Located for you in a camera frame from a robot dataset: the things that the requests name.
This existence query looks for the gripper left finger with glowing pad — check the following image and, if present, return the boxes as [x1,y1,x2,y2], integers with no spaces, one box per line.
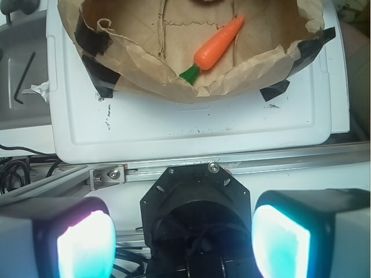
[1,197,116,277]

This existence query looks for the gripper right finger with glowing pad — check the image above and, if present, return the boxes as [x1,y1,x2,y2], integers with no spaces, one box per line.
[252,188,370,277]

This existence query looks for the white plastic tray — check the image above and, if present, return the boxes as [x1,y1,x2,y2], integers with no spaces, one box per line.
[46,1,350,164]

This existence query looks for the black tape strip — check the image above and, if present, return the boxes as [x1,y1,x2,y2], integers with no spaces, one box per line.
[82,54,121,98]
[74,14,113,57]
[288,27,336,77]
[260,79,290,102]

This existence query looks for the small crumpled white paper scrap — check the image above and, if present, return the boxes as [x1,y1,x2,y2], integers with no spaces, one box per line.
[21,81,50,103]

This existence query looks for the black hex key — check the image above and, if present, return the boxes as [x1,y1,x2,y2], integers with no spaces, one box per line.
[13,52,36,105]

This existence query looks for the orange toy carrot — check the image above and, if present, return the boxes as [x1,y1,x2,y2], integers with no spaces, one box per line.
[179,15,246,85]

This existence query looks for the brown paper bag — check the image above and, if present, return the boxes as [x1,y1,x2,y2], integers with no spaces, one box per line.
[57,1,325,104]

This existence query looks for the aluminium frame rail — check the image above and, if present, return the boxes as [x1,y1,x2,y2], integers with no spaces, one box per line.
[1,141,370,211]

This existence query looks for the metal corner bracket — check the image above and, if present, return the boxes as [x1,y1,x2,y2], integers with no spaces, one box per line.
[89,164,126,191]

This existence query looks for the black cables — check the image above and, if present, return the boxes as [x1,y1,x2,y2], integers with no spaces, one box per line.
[0,143,61,196]

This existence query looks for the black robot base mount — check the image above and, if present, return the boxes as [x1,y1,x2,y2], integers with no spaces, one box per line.
[140,163,254,277]

